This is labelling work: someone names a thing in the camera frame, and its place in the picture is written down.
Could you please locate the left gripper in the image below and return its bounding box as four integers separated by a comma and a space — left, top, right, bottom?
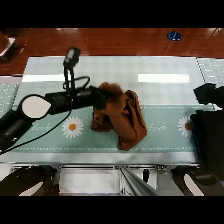
87, 85, 113, 111

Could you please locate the brown T-shirt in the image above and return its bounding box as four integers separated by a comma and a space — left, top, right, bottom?
91, 81, 149, 152

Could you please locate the black garment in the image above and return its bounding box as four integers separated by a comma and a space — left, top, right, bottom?
189, 109, 224, 183

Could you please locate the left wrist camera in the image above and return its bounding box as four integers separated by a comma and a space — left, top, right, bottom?
62, 46, 82, 95

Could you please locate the black cable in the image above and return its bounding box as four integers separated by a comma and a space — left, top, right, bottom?
0, 75, 92, 156

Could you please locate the silver frame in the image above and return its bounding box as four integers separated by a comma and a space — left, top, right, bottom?
0, 161, 224, 197

